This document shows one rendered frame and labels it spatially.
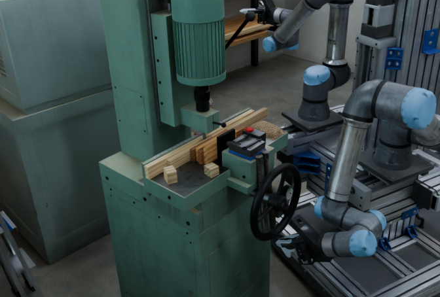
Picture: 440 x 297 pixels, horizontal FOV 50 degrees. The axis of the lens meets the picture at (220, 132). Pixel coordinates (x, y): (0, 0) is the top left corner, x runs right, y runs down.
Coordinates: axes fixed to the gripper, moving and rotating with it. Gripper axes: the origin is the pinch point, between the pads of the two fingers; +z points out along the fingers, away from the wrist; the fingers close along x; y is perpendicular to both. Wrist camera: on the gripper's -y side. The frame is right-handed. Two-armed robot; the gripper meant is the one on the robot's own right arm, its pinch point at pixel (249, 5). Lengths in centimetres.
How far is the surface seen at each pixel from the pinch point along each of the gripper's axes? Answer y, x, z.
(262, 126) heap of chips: 23, -60, -62
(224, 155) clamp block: 17, -88, -71
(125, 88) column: -1, -97, -27
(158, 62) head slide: -13, -89, -43
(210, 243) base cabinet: 46, -103, -75
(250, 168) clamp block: 18, -87, -82
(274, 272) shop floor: 117, -56, -57
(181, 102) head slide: 3, -86, -48
